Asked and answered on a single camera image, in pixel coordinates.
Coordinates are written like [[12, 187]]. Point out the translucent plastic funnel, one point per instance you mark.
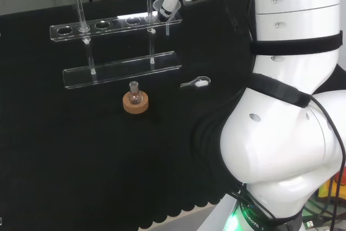
[[156, 5]]

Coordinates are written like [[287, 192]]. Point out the clear acrylic funnel stand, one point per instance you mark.
[[121, 74]]

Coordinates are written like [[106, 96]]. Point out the small round-bottom glass flask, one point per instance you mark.
[[133, 98]]

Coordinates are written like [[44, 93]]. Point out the black scallop-edged cloth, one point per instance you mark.
[[81, 160]]

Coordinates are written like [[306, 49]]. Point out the yellow stop button box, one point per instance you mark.
[[323, 191]]

